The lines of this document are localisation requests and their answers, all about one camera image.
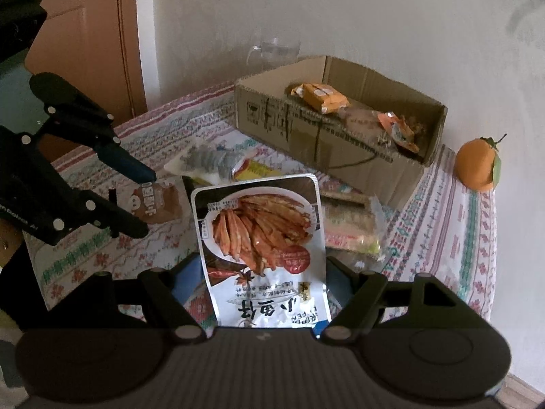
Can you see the white fish snack pouch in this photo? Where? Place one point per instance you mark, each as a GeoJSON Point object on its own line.
{"type": "Point", "coordinates": [255, 230]}

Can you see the clear bread packet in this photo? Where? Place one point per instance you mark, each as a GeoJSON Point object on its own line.
{"type": "Point", "coordinates": [362, 118]}

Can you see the orange cake packet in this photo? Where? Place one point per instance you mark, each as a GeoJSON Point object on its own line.
{"type": "Point", "coordinates": [323, 98]}

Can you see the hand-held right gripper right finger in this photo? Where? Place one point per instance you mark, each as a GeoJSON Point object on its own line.
{"type": "Point", "coordinates": [337, 273]}

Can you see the orange jelly cup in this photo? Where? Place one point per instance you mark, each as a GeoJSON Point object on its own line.
{"type": "Point", "coordinates": [396, 128]}

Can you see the yellow snack packet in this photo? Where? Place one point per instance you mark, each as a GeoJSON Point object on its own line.
{"type": "Point", "coordinates": [259, 171]}

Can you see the patterned tablecloth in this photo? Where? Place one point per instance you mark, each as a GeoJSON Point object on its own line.
{"type": "Point", "coordinates": [447, 230]}

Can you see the white door frame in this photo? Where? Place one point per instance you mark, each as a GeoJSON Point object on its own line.
{"type": "Point", "coordinates": [147, 30]}

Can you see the brown snack packet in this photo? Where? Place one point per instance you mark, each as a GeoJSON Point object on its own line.
{"type": "Point", "coordinates": [162, 204]}

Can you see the brown wooden door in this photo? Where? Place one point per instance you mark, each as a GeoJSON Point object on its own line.
{"type": "Point", "coordinates": [85, 30]}

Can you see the orange plush fruit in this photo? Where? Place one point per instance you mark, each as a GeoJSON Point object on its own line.
{"type": "Point", "coordinates": [474, 166]}

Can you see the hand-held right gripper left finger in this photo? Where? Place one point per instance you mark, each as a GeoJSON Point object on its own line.
{"type": "Point", "coordinates": [187, 272]}

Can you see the grey printed snack packet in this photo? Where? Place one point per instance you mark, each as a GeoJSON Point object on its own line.
{"type": "Point", "coordinates": [208, 157]}

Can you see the cardboard box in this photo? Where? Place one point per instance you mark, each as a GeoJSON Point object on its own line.
{"type": "Point", "coordinates": [276, 115]}

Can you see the beige cracker packet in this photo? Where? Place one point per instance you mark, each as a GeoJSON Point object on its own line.
{"type": "Point", "coordinates": [349, 226]}

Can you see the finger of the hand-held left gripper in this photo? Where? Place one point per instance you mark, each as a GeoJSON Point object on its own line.
{"type": "Point", "coordinates": [123, 221]}
{"type": "Point", "coordinates": [123, 159]}

